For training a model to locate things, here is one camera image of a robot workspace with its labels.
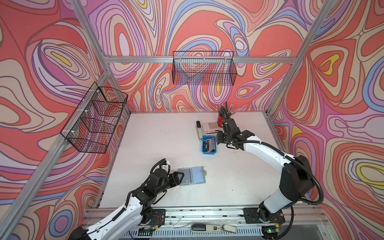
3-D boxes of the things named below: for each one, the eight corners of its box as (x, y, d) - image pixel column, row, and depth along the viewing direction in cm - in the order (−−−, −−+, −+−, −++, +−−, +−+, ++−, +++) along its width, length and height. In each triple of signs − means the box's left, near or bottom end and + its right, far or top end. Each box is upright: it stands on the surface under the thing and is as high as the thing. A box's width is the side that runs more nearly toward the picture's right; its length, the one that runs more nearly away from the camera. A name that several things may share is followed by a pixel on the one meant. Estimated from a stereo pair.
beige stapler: (199, 140, 105) (199, 136, 101) (196, 124, 114) (196, 120, 111) (203, 140, 105) (203, 136, 101) (200, 124, 115) (200, 120, 111)
